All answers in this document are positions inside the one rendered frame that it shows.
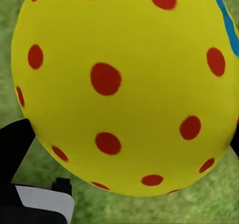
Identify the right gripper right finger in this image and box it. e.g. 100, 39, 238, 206
230, 123, 239, 158

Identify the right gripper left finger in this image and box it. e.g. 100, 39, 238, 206
0, 119, 35, 200

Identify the easter egg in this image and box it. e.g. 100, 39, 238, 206
11, 0, 239, 197

